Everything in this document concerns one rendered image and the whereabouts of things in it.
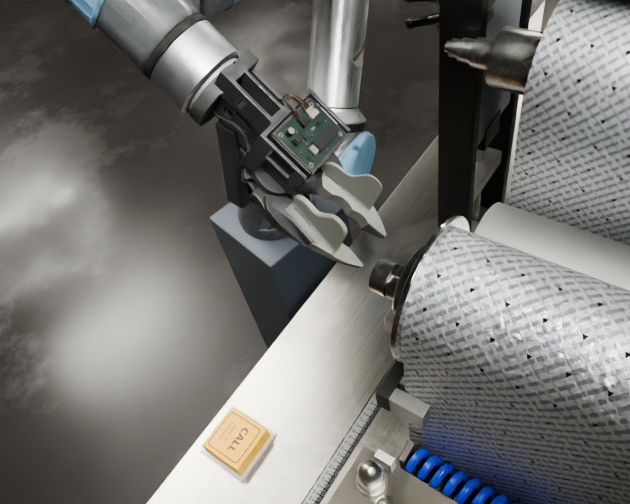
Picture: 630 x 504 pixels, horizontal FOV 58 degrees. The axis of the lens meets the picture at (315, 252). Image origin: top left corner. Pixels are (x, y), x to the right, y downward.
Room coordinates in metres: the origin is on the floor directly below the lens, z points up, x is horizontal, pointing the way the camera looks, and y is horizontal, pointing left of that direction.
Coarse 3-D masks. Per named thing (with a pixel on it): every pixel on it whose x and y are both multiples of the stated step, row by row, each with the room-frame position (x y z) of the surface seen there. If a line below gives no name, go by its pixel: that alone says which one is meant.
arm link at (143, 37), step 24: (72, 0) 0.51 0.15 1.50; (96, 0) 0.49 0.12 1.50; (120, 0) 0.48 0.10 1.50; (144, 0) 0.48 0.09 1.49; (168, 0) 0.49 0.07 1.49; (192, 0) 0.52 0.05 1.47; (96, 24) 0.49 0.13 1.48; (120, 24) 0.48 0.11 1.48; (144, 24) 0.47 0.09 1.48; (168, 24) 0.47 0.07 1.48; (192, 24) 0.47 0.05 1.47; (120, 48) 0.48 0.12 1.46; (144, 48) 0.46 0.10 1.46; (144, 72) 0.47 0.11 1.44
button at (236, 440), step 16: (224, 416) 0.39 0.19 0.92; (240, 416) 0.38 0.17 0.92; (224, 432) 0.37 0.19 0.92; (240, 432) 0.36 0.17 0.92; (256, 432) 0.35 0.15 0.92; (208, 448) 0.35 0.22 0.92; (224, 448) 0.34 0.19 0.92; (240, 448) 0.34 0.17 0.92; (256, 448) 0.33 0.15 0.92; (240, 464) 0.31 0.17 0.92
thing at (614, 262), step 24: (504, 216) 0.38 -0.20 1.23; (528, 216) 0.37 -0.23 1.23; (504, 240) 0.35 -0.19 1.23; (528, 240) 0.34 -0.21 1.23; (552, 240) 0.33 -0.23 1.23; (576, 240) 0.32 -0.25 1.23; (600, 240) 0.32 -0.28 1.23; (576, 264) 0.30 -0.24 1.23; (600, 264) 0.29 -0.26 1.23; (624, 264) 0.28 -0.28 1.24; (624, 288) 0.26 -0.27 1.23
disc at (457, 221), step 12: (456, 216) 0.33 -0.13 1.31; (444, 228) 0.31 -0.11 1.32; (468, 228) 0.34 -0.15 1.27; (432, 240) 0.30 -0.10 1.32; (432, 252) 0.29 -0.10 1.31; (420, 264) 0.28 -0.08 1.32; (408, 288) 0.27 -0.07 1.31; (408, 300) 0.26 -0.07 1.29; (396, 312) 0.26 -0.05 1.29; (396, 324) 0.25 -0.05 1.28; (396, 336) 0.25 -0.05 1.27; (396, 348) 0.25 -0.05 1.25
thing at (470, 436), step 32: (416, 384) 0.24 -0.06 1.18; (448, 416) 0.22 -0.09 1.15; (480, 416) 0.20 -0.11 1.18; (448, 448) 0.22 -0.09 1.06; (480, 448) 0.19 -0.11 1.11; (512, 448) 0.17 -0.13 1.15; (544, 448) 0.15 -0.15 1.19; (480, 480) 0.19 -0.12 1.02; (512, 480) 0.17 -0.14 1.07; (544, 480) 0.15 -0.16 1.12; (576, 480) 0.13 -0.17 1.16; (608, 480) 0.12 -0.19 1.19
